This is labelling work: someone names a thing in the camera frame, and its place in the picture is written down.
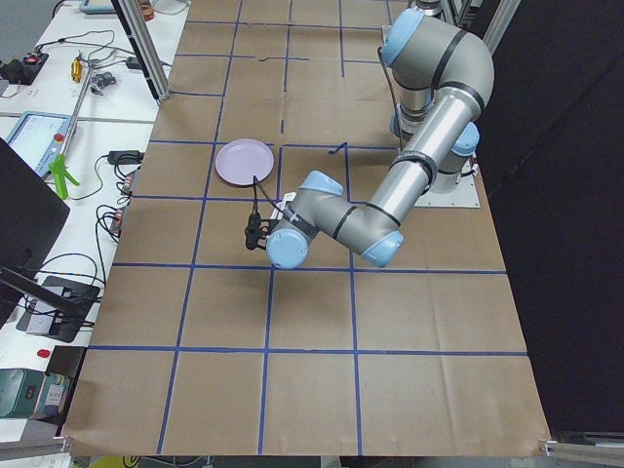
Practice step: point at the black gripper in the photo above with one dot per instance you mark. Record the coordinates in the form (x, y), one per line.
(269, 232)

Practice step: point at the white faceted cup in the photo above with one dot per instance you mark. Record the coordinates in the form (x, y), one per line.
(277, 211)

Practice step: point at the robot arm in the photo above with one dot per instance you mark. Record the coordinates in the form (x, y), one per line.
(423, 53)

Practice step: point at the lilac round plate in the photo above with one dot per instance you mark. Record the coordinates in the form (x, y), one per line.
(243, 161)

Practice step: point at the black power adapter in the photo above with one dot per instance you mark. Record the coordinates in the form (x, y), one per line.
(125, 157)

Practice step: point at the black monitor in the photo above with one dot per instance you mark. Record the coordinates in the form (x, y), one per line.
(32, 215)

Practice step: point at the teach pendant tablet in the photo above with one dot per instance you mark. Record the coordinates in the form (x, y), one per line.
(37, 138)

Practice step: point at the teal box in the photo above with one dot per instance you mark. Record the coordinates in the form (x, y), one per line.
(20, 390)

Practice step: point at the green handled reach grabber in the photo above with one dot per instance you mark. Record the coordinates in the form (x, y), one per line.
(58, 167)

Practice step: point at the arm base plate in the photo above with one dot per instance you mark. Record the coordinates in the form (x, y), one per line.
(457, 191)

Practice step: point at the aluminium frame post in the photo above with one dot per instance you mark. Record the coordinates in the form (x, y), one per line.
(131, 17)

